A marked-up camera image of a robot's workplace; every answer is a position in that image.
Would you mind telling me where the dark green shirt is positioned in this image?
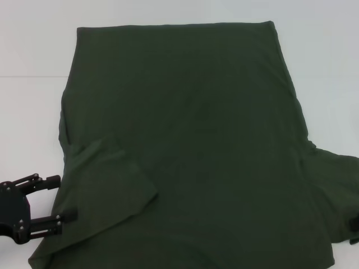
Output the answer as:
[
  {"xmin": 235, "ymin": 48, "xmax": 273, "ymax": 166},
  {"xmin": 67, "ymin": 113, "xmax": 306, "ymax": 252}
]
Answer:
[{"xmin": 27, "ymin": 20, "xmax": 359, "ymax": 269}]

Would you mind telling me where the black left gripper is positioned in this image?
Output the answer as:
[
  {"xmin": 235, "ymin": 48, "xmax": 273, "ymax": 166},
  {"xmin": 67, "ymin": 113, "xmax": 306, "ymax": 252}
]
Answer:
[{"xmin": 0, "ymin": 173, "xmax": 79, "ymax": 244}]

